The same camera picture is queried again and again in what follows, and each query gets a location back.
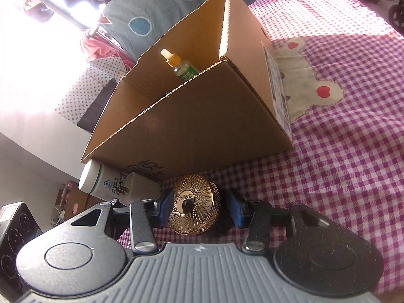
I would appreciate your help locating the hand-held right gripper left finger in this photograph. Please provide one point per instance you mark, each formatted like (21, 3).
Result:
(165, 209)

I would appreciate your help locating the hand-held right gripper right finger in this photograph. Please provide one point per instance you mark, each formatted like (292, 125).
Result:
(236, 210)

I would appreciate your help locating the round gold jar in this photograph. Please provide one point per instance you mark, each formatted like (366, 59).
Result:
(192, 203)

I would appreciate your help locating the cardboard box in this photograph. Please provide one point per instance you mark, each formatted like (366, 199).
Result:
(205, 116)

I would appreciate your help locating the green dropper bottle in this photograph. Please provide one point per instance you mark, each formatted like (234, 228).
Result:
(186, 69)

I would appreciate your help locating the small beige box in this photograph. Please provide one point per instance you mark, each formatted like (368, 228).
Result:
(142, 186)

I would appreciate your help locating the brown cardboard carton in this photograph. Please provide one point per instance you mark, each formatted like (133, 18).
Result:
(69, 198)

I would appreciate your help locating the white plastic bottle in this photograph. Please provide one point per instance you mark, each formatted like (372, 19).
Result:
(94, 176)

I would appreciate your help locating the purple checked bedsheet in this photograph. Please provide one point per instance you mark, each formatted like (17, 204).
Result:
(331, 148)

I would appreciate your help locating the dark wooden panel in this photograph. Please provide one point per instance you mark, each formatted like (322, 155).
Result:
(97, 107)

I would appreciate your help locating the white polka-dot cloth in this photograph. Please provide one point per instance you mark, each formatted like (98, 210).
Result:
(82, 97)

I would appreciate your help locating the pink cloth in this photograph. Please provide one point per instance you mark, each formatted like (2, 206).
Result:
(97, 45)

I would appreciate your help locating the blue patterned pillow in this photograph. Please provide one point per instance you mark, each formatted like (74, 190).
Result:
(151, 3)

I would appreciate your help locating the metal rail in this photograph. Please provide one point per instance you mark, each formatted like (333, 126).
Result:
(63, 9)

